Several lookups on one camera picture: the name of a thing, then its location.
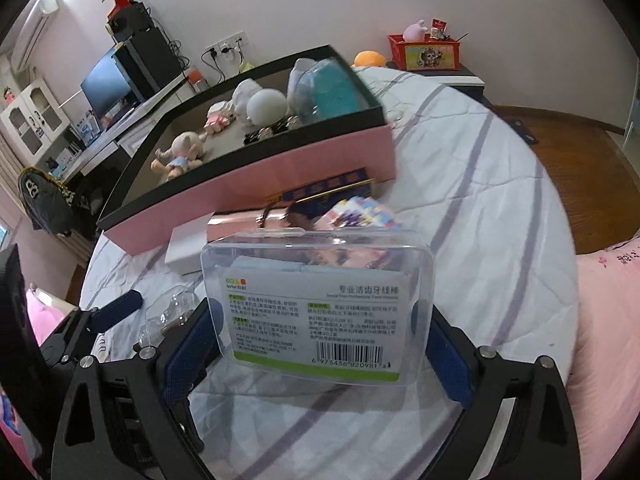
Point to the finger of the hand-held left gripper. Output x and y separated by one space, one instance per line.
120 307

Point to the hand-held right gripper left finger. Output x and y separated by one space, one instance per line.
190 355

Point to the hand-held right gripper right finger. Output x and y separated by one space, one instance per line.
450 365

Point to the clear plastic floss box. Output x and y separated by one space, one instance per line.
320 310

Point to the pig doll blue dress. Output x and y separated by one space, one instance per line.
182 150

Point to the small pink dressed doll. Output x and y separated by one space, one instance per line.
220 117

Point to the pink cardboard box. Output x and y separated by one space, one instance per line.
300 160

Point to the black hair clips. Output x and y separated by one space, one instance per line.
265 132

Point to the white plush toy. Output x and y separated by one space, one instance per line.
247 95

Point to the white ball toy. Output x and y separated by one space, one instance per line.
267 105

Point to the teal clear pouch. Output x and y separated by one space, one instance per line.
330 90

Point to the pink plush blanket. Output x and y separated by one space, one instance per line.
50 312

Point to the white small box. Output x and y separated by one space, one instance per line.
187 245

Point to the dark hanging jacket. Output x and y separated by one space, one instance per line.
45 200

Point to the beige curtain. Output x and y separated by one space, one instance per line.
10 165

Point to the striped white quilt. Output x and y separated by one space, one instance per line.
475 210

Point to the white desk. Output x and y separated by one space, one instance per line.
127 137

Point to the blue box on desk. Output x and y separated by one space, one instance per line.
89 130

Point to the white glass door cabinet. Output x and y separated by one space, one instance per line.
30 115

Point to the small doll on cabinet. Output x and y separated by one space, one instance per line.
7 95

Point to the blue patterned tin box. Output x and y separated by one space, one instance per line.
325 185

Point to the black computer monitor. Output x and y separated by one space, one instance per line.
107 85

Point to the orange capped bottle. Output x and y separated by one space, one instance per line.
196 80

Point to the black computer tower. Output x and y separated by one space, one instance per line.
150 60

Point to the white air conditioner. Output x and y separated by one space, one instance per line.
32 30

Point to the black speaker box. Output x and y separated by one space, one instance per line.
130 22

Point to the red paper ornament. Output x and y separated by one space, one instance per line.
120 2

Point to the orange plastic crate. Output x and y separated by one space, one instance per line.
425 55

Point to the orange round plush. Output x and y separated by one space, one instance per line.
369 58

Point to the pink plush figure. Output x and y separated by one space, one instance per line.
416 31

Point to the white wall power outlet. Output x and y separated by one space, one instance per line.
235 40

